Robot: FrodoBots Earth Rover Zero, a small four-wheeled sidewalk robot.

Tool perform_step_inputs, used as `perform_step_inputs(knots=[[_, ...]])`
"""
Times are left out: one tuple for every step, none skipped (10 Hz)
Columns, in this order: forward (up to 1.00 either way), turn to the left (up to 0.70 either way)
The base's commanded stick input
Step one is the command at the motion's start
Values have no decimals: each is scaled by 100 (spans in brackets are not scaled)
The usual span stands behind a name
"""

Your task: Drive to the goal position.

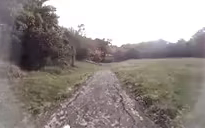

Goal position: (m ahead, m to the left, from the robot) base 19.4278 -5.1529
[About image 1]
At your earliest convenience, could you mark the distant tree line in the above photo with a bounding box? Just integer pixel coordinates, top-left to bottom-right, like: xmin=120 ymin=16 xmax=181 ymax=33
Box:
xmin=110 ymin=25 xmax=205 ymax=63

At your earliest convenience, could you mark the row of trees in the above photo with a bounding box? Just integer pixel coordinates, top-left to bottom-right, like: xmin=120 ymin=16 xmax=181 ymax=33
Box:
xmin=0 ymin=0 xmax=114 ymax=72

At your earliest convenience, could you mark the grey cracked paved path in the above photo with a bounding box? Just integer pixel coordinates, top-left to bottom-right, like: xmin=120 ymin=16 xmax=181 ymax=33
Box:
xmin=39 ymin=68 xmax=161 ymax=128

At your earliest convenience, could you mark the grass verge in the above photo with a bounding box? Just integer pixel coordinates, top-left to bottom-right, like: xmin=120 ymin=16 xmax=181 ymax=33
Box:
xmin=6 ymin=60 xmax=103 ymax=121

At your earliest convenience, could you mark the grass field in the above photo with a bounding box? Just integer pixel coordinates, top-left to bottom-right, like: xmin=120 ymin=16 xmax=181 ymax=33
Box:
xmin=110 ymin=57 xmax=205 ymax=128

